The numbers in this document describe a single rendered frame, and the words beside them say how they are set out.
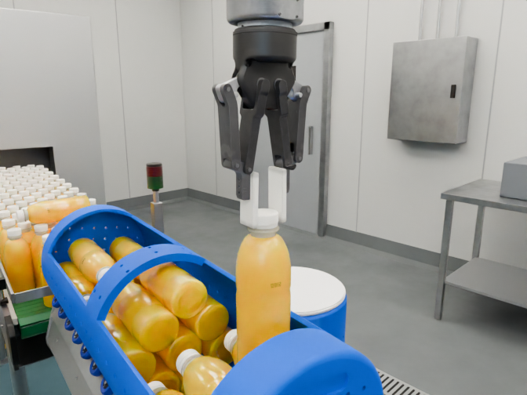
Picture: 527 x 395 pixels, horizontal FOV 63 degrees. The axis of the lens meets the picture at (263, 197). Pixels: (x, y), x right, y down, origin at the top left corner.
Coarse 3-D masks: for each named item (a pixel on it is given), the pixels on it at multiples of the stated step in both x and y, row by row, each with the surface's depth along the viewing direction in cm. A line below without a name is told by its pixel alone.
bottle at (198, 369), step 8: (192, 360) 64; (200, 360) 61; (208, 360) 60; (216, 360) 61; (184, 368) 63; (192, 368) 60; (200, 368) 59; (208, 368) 58; (216, 368) 58; (224, 368) 59; (184, 376) 60; (192, 376) 59; (200, 376) 58; (208, 376) 57; (216, 376) 57; (224, 376) 57; (184, 384) 60; (192, 384) 58; (200, 384) 57; (208, 384) 56; (216, 384) 56; (184, 392) 60; (192, 392) 57; (200, 392) 56; (208, 392) 55
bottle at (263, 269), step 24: (264, 240) 54; (240, 264) 55; (264, 264) 53; (288, 264) 55; (240, 288) 55; (264, 288) 54; (288, 288) 56; (240, 312) 56; (264, 312) 54; (288, 312) 56; (240, 336) 57; (264, 336) 55; (240, 360) 58
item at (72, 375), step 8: (48, 328) 123; (56, 328) 118; (48, 336) 123; (56, 336) 117; (48, 344) 124; (56, 344) 116; (64, 344) 111; (56, 352) 115; (64, 352) 110; (56, 360) 114; (64, 360) 109; (72, 360) 105; (64, 368) 108; (72, 368) 104; (64, 376) 107; (72, 376) 103; (80, 376) 99; (72, 384) 102; (80, 384) 98; (72, 392) 101; (80, 392) 97; (88, 392) 94
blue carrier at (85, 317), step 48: (48, 240) 109; (96, 240) 118; (144, 240) 126; (96, 288) 79; (96, 336) 73; (288, 336) 53; (144, 384) 58; (240, 384) 48; (288, 384) 46; (336, 384) 52
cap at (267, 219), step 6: (258, 210) 56; (264, 210) 56; (270, 210) 56; (258, 216) 53; (264, 216) 53; (270, 216) 53; (276, 216) 54; (258, 222) 54; (264, 222) 53; (270, 222) 54; (276, 222) 54; (258, 228) 54; (264, 228) 54; (270, 228) 54
